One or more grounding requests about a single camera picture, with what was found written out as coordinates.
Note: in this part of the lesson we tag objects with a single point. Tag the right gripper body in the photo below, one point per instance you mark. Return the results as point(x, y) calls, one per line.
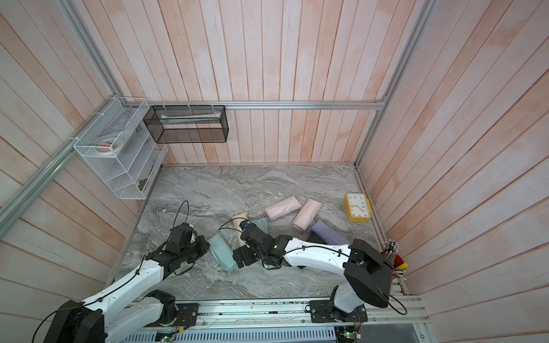
point(249, 255)

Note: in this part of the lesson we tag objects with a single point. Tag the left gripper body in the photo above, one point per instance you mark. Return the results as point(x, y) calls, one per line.
point(194, 251)

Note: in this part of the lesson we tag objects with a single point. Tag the mint green umbrella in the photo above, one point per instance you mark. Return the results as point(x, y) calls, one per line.
point(262, 224)
point(222, 252)

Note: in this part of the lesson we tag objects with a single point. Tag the beige umbrella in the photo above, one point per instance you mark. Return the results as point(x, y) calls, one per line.
point(237, 220)

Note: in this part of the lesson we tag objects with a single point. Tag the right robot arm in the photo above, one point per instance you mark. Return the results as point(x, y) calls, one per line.
point(368, 275)

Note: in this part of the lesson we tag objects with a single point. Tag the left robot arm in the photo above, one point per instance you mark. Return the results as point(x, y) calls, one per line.
point(130, 303)

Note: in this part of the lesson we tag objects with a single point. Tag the pink umbrella left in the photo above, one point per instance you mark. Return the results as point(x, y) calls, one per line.
point(280, 209)

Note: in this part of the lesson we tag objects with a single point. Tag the pink umbrella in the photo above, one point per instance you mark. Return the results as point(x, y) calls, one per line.
point(306, 215)
point(280, 209)

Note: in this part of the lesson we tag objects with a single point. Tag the black umbrella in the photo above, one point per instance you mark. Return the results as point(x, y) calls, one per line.
point(315, 238)

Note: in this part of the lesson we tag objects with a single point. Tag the pink umbrella right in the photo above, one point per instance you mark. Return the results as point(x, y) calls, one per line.
point(306, 215)

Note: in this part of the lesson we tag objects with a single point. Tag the lavender umbrella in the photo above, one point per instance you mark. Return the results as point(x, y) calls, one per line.
point(328, 235)

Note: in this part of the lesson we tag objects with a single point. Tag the yellow alarm clock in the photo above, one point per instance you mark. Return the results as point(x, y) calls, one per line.
point(358, 208)

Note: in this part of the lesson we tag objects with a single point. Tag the red pen holder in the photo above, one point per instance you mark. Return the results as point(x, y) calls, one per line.
point(390, 250)

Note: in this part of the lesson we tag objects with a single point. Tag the black mesh basket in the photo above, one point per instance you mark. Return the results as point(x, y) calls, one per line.
point(189, 123)

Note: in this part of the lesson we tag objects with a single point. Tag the tape roll on shelf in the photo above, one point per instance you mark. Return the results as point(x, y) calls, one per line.
point(109, 146)

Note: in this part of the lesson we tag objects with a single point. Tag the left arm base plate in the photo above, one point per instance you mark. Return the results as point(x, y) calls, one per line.
point(182, 315)

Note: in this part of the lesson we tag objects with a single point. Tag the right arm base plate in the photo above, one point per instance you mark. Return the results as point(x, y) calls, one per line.
point(324, 311)

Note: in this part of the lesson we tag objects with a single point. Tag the white wire shelf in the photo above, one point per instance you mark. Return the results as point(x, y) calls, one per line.
point(129, 174)

